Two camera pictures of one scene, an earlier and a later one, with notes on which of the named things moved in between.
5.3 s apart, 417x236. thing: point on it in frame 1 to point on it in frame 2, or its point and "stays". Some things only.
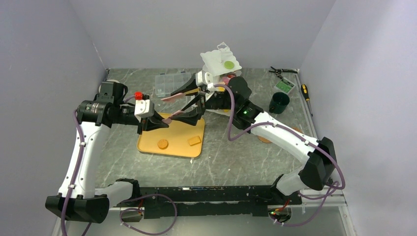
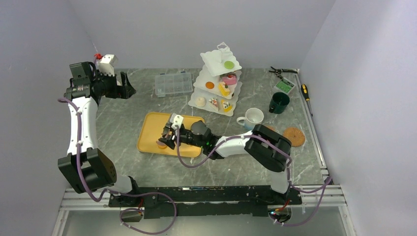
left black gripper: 155,122 to 125,91
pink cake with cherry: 226,79 stays
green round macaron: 229,65 stays
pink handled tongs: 168,120 to 162,143
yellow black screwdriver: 305,91 stays
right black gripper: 192,117 to 169,141
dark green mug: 279,102 stays
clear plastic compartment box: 166,83 stays
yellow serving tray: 180,139 stays
